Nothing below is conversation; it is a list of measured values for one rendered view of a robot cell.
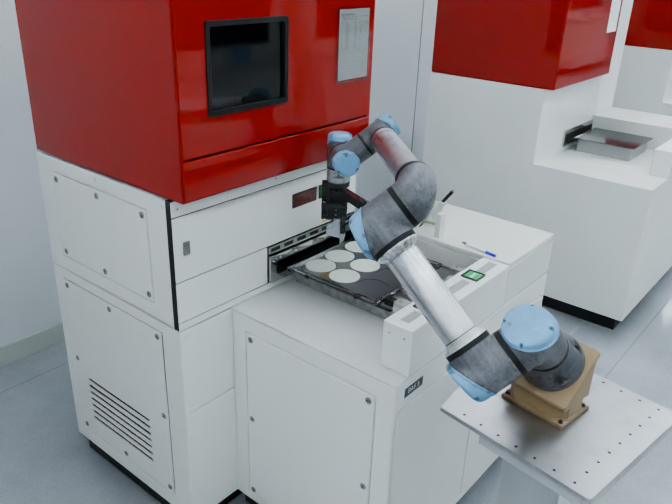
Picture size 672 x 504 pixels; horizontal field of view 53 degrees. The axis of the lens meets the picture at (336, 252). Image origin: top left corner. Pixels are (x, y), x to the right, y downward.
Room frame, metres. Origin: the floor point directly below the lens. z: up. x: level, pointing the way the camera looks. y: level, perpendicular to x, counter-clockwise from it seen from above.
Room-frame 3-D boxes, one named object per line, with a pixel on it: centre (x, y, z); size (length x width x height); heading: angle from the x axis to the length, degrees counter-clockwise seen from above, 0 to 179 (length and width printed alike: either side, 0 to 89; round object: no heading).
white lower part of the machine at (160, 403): (2.23, 0.46, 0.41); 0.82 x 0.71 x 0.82; 141
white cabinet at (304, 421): (2.02, -0.23, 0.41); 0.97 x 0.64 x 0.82; 141
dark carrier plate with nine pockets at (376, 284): (2.02, -0.10, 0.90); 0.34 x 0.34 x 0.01; 51
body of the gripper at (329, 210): (2.01, 0.01, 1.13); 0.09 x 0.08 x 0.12; 91
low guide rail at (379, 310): (1.89, -0.07, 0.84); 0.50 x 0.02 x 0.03; 51
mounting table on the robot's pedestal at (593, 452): (1.40, -0.56, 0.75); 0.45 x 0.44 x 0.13; 42
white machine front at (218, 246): (2.01, 0.20, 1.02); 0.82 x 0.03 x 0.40; 141
